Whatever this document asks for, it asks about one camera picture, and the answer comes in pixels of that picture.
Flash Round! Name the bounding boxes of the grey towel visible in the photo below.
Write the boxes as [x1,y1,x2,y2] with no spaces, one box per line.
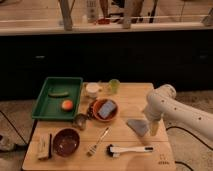
[126,119,149,137]

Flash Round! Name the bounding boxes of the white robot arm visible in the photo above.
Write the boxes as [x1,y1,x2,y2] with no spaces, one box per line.
[144,84,213,141]

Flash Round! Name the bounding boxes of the white black dish brush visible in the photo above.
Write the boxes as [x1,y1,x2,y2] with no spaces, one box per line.
[106,144,154,157]

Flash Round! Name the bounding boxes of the blue sponge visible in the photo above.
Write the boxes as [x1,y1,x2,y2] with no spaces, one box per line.
[98,100,116,119]

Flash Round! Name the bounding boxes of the orange bowl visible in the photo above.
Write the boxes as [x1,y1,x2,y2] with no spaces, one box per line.
[93,99,118,122]

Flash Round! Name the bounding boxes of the green translucent cup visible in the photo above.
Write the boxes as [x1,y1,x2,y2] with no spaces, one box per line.
[109,79,120,94]

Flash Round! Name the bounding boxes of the metal fork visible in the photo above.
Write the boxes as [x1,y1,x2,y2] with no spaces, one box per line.
[86,127,109,157]

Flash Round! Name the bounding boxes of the white cup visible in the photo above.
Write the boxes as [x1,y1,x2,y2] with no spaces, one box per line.
[86,83,100,98]

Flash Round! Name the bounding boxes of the small metal cup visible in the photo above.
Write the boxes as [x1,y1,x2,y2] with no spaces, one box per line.
[73,114,87,130]

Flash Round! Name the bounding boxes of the orange peach fruit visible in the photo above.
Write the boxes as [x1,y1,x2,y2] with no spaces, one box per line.
[61,100,73,111]

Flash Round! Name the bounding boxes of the dark maroon bowl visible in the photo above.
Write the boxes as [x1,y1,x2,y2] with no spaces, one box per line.
[53,128,80,157]

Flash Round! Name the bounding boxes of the green cucumber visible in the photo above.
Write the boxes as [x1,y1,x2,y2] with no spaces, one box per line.
[48,92,69,98]

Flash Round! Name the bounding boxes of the green plastic tray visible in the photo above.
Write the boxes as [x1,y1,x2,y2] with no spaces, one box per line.
[32,77,83,121]

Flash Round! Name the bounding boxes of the wooden block with black strip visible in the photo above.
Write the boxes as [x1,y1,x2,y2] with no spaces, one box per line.
[37,134,52,160]

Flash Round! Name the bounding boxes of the black cable on floor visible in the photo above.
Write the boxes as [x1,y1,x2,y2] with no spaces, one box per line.
[166,125,213,152]

